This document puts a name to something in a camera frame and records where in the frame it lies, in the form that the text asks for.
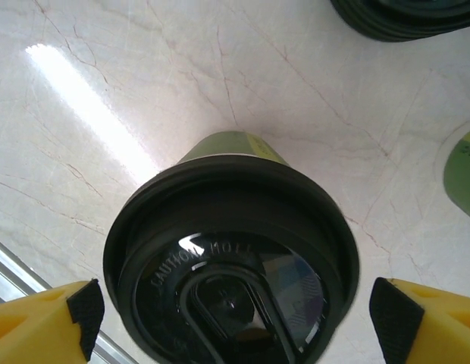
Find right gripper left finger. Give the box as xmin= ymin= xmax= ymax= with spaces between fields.
xmin=0 ymin=278 xmax=106 ymax=364

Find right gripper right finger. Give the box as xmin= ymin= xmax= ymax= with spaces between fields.
xmin=369 ymin=276 xmax=470 ymax=364

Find black plastic cup lid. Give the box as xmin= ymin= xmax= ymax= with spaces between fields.
xmin=329 ymin=0 xmax=470 ymax=30
xmin=102 ymin=152 xmax=360 ymax=364
xmin=344 ymin=18 xmax=470 ymax=42

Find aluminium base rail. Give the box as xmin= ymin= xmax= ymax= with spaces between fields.
xmin=0 ymin=234 xmax=124 ymax=364

